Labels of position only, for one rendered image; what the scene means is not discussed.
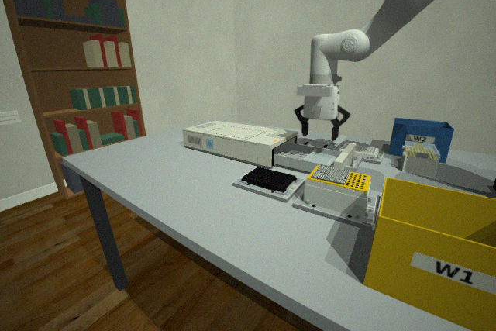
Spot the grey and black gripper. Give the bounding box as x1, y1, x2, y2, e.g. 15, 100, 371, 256
294, 84, 351, 141

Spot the dark blue open bin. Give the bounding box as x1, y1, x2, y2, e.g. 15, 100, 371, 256
388, 118, 454, 163

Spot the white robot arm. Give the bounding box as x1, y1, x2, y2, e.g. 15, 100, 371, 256
297, 0, 434, 97

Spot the black rectangular plate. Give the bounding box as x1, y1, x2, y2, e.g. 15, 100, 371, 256
242, 167, 297, 193

